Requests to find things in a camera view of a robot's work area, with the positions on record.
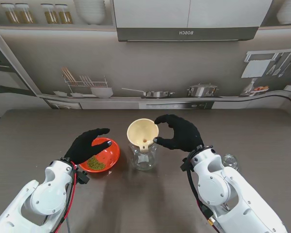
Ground green mung beans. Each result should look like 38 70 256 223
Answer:
87 156 105 170

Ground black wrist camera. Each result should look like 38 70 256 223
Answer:
180 157 192 172
76 170 90 185

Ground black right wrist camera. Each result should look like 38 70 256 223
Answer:
180 157 192 172

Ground printed kitchen backdrop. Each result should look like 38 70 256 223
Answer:
0 0 291 119

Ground clear glass jar lid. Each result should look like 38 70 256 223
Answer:
220 154 240 172

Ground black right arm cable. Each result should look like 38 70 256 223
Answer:
186 155 214 219

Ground orange plastic bowl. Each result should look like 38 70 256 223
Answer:
79 137 121 173

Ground beige plastic funnel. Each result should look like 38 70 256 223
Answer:
127 118 160 154

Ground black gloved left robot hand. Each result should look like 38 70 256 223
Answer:
64 128 112 166

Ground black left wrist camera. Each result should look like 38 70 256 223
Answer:
76 170 90 185

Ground clear glass jar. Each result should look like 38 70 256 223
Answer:
129 140 159 171

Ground red left arm cable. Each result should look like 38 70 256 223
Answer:
59 162 78 233

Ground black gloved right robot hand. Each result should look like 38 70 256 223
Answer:
154 114 206 153

